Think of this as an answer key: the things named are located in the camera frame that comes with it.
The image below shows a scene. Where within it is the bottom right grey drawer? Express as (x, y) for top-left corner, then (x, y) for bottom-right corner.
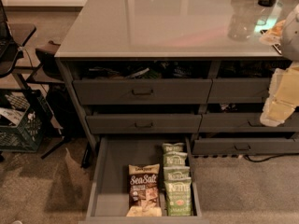
(192, 138), (299, 156)

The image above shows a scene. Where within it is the grey drawer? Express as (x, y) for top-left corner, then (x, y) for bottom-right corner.
(73, 78), (212, 105)
(86, 114), (202, 134)
(199, 113), (299, 133)
(192, 138), (299, 156)
(207, 77), (270, 104)

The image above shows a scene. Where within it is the top right grey drawer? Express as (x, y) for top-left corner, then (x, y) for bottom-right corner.
(207, 77), (270, 104)

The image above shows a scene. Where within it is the grey drawer cabinet frame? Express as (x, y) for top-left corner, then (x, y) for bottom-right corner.
(56, 0), (298, 145)

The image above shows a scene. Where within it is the middle right grey drawer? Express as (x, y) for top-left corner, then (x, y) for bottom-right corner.
(199, 113), (299, 133)

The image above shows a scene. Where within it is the green Kettle chip bag front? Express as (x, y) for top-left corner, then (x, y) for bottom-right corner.
(164, 177), (192, 217)

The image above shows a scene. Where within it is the green plastic crate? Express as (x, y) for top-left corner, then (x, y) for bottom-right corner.
(0, 89), (52, 152)

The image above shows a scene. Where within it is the middle left grey drawer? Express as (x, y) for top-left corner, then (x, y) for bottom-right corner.
(86, 114), (202, 134)

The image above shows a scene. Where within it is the green Kettle chip bag rear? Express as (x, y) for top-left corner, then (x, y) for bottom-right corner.
(162, 143), (185, 153)

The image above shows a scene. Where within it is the top left grey drawer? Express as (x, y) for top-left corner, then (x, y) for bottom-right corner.
(73, 78), (212, 105)

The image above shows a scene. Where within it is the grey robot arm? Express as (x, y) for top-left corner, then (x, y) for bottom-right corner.
(260, 5), (299, 127)

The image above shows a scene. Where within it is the dark office chair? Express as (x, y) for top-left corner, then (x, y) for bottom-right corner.
(26, 40), (64, 84)

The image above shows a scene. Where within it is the open bottom left drawer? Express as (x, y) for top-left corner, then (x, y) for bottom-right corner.
(79, 134), (209, 224)

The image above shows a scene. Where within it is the black floor cable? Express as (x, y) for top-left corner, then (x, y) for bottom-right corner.
(243, 153), (299, 163)

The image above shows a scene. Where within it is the brown sea salt chip bag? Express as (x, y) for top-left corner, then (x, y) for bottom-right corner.
(127, 164), (162, 217)

